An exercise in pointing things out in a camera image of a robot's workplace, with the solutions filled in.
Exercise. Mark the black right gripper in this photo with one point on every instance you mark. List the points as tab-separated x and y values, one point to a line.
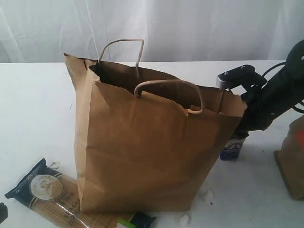
265	99

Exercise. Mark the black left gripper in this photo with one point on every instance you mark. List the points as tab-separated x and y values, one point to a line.
3	211

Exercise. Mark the small white milk carton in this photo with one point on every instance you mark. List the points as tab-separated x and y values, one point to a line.
233	147

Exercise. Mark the brown pouch with orange label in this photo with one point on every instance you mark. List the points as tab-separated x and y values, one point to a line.
290	159

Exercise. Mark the brown paper shopping bag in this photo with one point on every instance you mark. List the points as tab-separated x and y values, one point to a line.
144	139

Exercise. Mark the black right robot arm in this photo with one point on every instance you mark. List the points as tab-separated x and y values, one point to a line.
294	68

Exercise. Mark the spaghetti packet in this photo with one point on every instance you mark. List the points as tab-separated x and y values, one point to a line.
55	197

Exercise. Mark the white crumpled ball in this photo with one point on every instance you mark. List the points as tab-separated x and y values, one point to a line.
207	195
185	219

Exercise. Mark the white backdrop curtain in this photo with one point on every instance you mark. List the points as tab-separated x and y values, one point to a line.
166	30

